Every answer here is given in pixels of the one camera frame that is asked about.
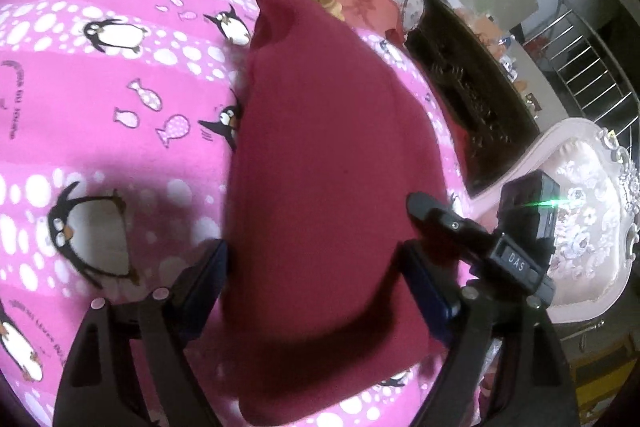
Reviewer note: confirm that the metal stair railing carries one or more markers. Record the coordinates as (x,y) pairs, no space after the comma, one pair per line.
(585,57)

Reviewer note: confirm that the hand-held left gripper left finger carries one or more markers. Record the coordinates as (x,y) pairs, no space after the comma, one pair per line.
(200,292)

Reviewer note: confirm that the colourful small ornaments group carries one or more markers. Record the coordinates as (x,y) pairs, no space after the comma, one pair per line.
(495,42)

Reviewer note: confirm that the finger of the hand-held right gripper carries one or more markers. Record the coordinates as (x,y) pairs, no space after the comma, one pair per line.
(450,222)

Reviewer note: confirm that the pink upholstered ornate chair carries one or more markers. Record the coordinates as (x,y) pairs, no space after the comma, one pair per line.
(585,217)

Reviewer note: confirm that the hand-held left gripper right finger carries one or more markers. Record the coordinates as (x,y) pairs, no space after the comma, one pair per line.
(425,287)

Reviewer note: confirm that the maroon small garment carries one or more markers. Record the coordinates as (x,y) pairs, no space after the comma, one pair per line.
(325,157)

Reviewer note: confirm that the pink penguin print blanket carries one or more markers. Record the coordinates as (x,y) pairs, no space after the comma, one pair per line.
(100,107)

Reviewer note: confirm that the dark wooden headboard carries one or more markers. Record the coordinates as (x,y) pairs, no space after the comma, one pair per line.
(465,92)

